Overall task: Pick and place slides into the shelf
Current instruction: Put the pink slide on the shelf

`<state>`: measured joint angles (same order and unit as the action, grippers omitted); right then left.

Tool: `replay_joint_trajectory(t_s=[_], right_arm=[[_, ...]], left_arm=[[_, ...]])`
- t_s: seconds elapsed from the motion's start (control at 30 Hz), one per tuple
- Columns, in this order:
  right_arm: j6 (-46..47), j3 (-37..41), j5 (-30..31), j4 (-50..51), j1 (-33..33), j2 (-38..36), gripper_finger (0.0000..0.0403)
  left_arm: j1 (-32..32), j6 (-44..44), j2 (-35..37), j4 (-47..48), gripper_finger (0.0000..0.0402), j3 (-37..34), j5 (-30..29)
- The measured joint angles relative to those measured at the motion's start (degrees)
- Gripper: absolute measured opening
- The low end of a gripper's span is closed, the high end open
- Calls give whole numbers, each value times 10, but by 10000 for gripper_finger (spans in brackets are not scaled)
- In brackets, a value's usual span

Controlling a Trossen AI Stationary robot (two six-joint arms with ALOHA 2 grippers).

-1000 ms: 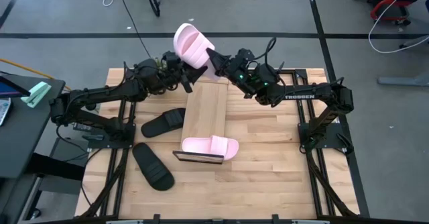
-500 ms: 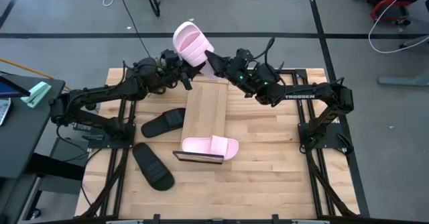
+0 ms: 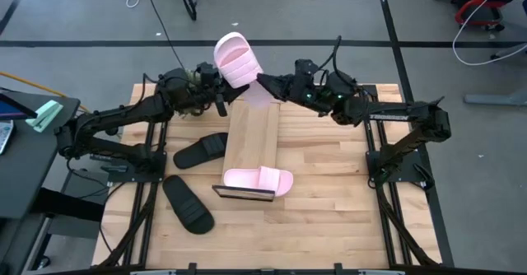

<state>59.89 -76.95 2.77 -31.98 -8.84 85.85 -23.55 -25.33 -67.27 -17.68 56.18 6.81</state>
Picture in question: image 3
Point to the black aluminium table frame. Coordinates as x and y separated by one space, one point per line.
369 89

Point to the pink slide sandal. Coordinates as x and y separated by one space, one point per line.
236 61
247 178

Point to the small white handheld device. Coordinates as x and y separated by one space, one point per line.
5 137

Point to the black side desk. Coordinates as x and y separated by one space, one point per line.
37 164

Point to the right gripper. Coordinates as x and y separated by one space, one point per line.
304 89

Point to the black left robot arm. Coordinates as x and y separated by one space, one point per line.
123 110

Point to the wooden shelf with black frame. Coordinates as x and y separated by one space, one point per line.
251 139

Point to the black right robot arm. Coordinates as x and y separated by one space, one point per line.
395 116

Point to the black slide sandal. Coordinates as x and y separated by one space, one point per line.
199 151
187 205

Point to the tablet with blue screen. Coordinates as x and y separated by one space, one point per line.
12 109

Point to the mint green stapler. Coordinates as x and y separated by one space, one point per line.
43 116

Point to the grey desk foot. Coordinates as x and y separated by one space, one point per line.
494 99

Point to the green potted plant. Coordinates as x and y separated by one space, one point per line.
190 112

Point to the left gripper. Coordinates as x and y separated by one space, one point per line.
208 94

